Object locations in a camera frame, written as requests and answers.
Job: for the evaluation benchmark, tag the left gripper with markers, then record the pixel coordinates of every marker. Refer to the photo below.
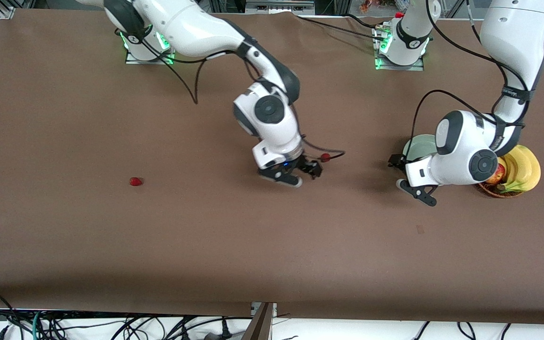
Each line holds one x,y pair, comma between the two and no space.
396,162

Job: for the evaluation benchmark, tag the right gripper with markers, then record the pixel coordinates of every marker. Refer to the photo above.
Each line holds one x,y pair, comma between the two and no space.
304,165

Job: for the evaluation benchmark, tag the red strawberry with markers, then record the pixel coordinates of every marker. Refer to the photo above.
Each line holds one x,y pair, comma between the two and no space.
135,181
325,157

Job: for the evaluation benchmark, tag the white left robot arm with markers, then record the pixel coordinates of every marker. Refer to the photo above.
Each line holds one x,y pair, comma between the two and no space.
513,28

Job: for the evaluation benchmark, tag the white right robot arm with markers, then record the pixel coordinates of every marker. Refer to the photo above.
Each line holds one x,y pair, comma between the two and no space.
196,28

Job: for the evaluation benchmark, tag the light green round plate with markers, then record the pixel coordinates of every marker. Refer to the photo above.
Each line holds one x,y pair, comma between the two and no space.
418,146

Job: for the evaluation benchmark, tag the brown table cover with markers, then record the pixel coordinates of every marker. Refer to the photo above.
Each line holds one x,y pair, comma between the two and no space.
253,236

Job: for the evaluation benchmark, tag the brown wicker basket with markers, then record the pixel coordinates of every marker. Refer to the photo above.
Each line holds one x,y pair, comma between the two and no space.
494,192

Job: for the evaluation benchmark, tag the red yellow apple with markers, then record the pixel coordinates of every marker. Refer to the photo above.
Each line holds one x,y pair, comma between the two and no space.
497,177

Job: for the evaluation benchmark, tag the yellow banana bunch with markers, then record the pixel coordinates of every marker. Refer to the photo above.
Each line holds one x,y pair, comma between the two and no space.
527,165

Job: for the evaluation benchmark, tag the brown wooden bar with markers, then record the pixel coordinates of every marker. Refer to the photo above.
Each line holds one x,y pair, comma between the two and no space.
260,326

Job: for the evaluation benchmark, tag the grey equipment box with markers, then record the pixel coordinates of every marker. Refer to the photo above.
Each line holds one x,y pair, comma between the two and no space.
279,7

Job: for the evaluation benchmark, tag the orange red object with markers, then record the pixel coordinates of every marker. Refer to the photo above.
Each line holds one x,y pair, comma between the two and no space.
366,5

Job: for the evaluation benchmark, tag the silver aluminium profile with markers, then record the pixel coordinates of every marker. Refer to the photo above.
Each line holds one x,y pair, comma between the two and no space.
6,13

